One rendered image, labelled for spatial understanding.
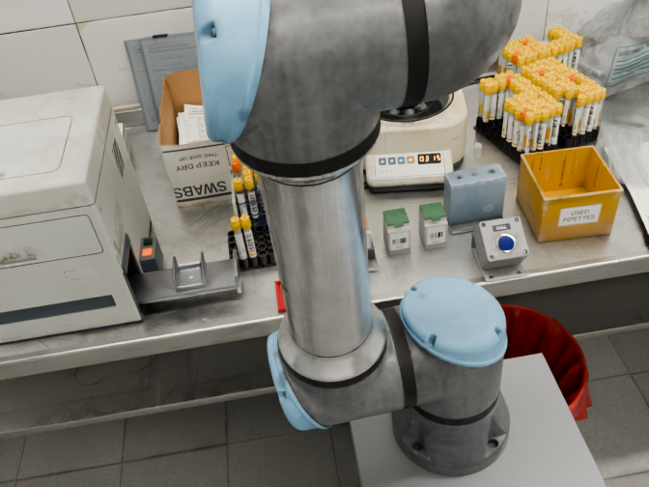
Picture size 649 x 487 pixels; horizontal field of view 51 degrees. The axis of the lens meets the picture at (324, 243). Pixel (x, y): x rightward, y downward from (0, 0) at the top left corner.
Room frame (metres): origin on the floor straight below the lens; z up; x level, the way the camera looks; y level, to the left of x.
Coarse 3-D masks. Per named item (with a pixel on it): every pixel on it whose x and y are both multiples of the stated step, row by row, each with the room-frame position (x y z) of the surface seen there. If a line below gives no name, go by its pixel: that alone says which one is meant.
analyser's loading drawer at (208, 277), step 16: (144, 272) 0.85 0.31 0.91; (160, 272) 0.84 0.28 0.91; (176, 272) 0.82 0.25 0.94; (192, 272) 0.84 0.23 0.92; (208, 272) 0.83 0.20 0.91; (224, 272) 0.83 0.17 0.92; (144, 288) 0.81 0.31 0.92; (160, 288) 0.81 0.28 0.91; (176, 288) 0.79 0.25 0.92; (192, 288) 0.79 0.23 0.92; (208, 288) 0.79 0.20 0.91; (224, 288) 0.79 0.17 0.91; (240, 288) 0.80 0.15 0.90
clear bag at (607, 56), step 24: (624, 0) 1.39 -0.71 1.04; (648, 0) 1.38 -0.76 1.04; (600, 24) 1.37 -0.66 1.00; (624, 24) 1.33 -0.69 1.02; (648, 24) 1.34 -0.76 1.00; (600, 48) 1.32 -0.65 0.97; (624, 48) 1.29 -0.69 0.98; (648, 48) 1.33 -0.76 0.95; (600, 72) 1.29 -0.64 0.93; (624, 72) 1.29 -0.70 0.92; (648, 72) 1.32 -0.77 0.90
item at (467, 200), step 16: (448, 176) 0.94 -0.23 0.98; (464, 176) 0.93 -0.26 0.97; (480, 176) 0.93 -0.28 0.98; (496, 176) 0.92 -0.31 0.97; (448, 192) 0.92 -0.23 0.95; (464, 192) 0.91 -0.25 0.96; (480, 192) 0.91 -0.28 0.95; (496, 192) 0.92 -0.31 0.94; (448, 208) 0.92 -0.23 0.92; (464, 208) 0.91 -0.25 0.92; (480, 208) 0.91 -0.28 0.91; (496, 208) 0.92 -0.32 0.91; (448, 224) 0.91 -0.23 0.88; (464, 224) 0.91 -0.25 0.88
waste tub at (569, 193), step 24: (528, 168) 0.93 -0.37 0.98; (552, 168) 0.97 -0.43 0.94; (576, 168) 0.97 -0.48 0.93; (600, 168) 0.93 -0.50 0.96; (528, 192) 0.92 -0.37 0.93; (552, 192) 0.97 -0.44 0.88; (576, 192) 0.96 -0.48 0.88; (600, 192) 0.84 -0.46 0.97; (528, 216) 0.90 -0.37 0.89; (552, 216) 0.85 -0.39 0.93; (576, 216) 0.84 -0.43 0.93; (600, 216) 0.85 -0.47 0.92; (552, 240) 0.85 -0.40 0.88
